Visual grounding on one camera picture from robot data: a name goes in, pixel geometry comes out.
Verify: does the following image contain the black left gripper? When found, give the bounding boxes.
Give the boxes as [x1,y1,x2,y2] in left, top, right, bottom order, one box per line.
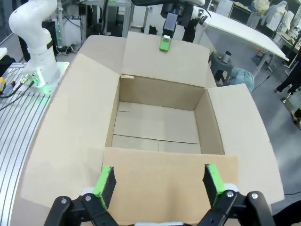
[159,3,189,51]

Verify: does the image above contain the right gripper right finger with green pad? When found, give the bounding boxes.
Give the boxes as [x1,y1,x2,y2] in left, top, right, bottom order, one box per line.
[197,163,276,226]

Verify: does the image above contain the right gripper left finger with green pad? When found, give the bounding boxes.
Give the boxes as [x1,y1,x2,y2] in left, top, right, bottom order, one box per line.
[46,166,118,226]

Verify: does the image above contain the brown cardboard shipping box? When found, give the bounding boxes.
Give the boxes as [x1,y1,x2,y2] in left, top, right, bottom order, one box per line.
[20,32,285,226]

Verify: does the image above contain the grey plastic stool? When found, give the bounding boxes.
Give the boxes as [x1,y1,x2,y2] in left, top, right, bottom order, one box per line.
[208,52,235,86]

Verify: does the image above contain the black and white cylinder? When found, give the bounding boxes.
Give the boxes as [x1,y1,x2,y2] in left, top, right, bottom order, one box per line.
[222,50,232,64]

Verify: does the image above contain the white table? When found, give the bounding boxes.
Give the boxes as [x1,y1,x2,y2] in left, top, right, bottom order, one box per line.
[204,10,290,78]

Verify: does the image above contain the blue-grey cloth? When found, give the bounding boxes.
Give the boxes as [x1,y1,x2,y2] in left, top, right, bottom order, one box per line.
[229,67,255,91]

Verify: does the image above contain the slotted aluminium mounting plate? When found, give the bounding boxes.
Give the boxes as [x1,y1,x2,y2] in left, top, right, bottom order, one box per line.
[0,61,70,226]

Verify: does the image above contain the white garments on mannequins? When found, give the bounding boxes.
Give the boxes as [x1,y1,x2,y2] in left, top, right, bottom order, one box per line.
[246,0,301,32]

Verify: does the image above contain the person in black trousers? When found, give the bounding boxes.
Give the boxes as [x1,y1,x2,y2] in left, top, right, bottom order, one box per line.
[275,35,301,95]

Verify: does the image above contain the aluminium frame rack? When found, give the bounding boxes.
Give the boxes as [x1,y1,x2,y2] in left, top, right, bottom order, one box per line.
[79,0,136,36]

